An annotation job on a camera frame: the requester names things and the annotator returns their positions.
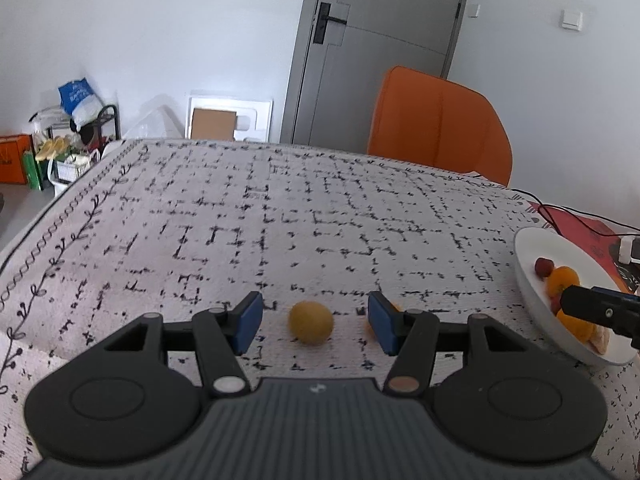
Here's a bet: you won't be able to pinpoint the clear plastic bag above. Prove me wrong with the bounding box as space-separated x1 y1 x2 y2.
122 94 184 140

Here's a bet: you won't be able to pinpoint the red patterned mat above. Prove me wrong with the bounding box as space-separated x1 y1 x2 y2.
529 200 639 294

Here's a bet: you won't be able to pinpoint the small door-side switch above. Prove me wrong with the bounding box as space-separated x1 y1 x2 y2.
468 3 480 18

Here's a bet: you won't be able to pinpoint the orange paper bag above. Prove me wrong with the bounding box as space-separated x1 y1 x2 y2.
0 134 32 184

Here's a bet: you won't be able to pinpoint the white light switch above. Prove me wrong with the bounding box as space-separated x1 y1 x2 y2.
560 9 584 32

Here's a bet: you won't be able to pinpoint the green box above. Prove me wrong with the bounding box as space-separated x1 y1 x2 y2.
22 151 43 191

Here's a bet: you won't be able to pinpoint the small orange mandarin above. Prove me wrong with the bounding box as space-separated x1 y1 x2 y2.
555 309 596 344

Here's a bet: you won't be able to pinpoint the white plate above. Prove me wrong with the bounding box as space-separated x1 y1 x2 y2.
513 225 639 366

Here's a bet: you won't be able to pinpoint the grey door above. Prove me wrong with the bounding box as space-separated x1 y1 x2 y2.
280 0 465 153

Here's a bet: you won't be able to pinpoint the peeled orange segments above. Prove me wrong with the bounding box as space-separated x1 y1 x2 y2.
589 325 611 356

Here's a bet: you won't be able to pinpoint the small red fruit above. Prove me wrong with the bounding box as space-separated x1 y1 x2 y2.
534 257 555 280

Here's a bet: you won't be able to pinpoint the orange chair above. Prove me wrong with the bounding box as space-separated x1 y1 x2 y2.
367 66 513 186

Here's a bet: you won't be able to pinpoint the yellow round fruit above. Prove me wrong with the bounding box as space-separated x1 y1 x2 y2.
288 301 334 346

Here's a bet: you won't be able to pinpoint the black door handle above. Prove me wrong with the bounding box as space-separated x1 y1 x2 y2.
312 2 347 44

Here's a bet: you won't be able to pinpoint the large orange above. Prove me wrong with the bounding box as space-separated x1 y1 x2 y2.
546 266 580 299

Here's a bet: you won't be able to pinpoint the black cable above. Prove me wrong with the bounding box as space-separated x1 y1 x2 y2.
508 186 640 239

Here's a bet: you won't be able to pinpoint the white charger adapter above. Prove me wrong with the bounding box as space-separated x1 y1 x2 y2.
617 235 640 264

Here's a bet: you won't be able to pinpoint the black metal rack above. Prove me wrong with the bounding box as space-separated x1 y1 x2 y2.
28 104 120 153

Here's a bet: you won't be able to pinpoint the brown cardboard piece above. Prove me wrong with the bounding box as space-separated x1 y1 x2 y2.
191 108 236 141

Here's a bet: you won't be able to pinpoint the blue white plastic bag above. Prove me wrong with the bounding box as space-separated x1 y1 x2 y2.
58 78 103 131

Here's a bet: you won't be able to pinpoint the white shopping bag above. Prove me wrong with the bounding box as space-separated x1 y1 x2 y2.
47 150 101 198

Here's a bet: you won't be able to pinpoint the patterned white tablecloth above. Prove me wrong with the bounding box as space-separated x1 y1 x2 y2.
1 140 639 479

